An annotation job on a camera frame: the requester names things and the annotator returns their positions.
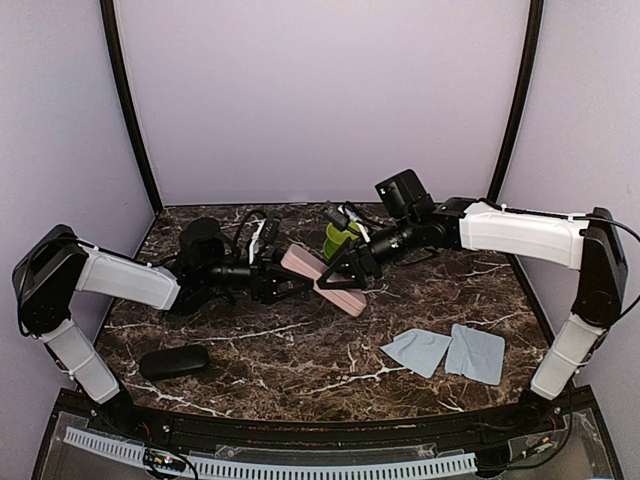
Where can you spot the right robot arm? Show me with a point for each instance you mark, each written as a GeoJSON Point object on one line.
{"type": "Point", "coordinates": [587, 243]}

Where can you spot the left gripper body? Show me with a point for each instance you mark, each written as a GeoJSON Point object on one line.
{"type": "Point", "coordinates": [258, 282]}

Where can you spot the pink glasses case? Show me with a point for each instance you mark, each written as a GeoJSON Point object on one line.
{"type": "Point", "coordinates": [301, 261]}

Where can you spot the black front rail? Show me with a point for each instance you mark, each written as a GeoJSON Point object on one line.
{"type": "Point", "coordinates": [480, 430]}

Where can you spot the green plate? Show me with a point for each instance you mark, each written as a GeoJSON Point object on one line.
{"type": "Point", "coordinates": [332, 244]}

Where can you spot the black glasses case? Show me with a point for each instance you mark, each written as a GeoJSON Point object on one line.
{"type": "Point", "coordinates": [172, 363]}

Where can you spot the right black frame post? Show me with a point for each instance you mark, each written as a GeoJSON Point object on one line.
{"type": "Point", "coordinates": [521, 89]}

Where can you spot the left black frame post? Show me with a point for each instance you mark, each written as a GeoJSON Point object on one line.
{"type": "Point", "coordinates": [126, 101]}

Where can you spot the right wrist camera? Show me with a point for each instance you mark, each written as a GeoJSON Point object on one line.
{"type": "Point", "coordinates": [345, 219]}

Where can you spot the white slotted cable duct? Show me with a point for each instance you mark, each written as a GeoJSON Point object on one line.
{"type": "Point", "coordinates": [252, 463]}

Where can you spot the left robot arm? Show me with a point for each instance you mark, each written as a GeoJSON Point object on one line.
{"type": "Point", "coordinates": [208, 265]}

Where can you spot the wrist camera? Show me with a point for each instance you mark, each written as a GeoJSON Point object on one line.
{"type": "Point", "coordinates": [345, 219]}
{"type": "Point", "coordinates": [265, 235]}

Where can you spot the black frame post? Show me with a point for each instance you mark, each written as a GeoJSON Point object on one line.
{"type": "Point", "coordinates": [126, 101]}
{"type": "Point", "coordinates": [521, 89]}

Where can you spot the green bowl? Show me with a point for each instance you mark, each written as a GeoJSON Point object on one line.
{"type": "Point", "coordinates": [332, 231]}

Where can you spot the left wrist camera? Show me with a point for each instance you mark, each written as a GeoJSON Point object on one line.
{"type": "Point", "coordinates": [265, 235]}

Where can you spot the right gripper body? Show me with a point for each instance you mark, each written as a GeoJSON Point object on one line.
{"type": "Point", "coordinates": [371, 265]}

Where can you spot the blue cleaning cloth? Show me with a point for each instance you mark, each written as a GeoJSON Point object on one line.
{"type": "Point", "coordinates": [476, 355]}
{"type": "Point", "coordinates": [418, 350]}

